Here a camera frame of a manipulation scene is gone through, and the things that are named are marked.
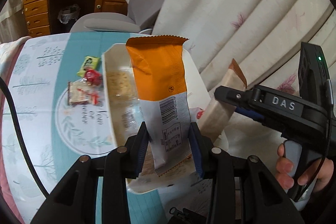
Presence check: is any orange and white packet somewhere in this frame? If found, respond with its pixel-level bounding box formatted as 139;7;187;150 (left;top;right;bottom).
125;35;200;177

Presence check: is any clear cake packet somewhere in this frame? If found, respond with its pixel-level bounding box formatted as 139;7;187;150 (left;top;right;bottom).
113;98;147;140

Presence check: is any brown paper packet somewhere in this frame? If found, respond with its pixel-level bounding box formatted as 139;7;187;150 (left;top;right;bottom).
196;58;247;143

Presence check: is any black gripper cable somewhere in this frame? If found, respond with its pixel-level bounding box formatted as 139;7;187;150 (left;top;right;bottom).
295;78;335;202
0;76;50;194

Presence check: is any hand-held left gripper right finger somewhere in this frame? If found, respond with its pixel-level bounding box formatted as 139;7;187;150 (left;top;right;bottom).
189;121;300;224

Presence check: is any dark packet with red ends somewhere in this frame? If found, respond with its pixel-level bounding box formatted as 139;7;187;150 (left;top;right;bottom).
68;81;102;106

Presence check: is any white leaf print curtain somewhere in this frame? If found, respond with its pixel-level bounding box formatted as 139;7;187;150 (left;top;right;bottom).
140;0;336;119

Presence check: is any white lace cover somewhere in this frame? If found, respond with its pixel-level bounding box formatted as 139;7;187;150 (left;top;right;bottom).
0;0;29;43

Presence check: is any bin with white liner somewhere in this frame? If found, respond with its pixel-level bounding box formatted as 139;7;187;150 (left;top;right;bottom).
58;4;80;24

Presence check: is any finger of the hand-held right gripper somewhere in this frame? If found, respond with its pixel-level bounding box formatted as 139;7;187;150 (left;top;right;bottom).
214;85;264;109
235;106;265;123

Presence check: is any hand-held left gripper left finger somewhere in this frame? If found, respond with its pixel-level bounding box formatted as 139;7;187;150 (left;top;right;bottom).
30;121;151;224

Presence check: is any person's right hand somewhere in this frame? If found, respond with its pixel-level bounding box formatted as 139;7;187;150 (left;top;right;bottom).
276;143;332;192

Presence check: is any white plastic storage box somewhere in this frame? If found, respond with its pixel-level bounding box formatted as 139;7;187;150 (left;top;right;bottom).
101;43;229;194

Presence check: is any red and white fruit packet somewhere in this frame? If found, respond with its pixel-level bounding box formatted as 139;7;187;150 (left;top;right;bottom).
190;106;210;121

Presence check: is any small green packet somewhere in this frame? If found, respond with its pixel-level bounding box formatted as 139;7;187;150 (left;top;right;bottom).
77;56;101;77

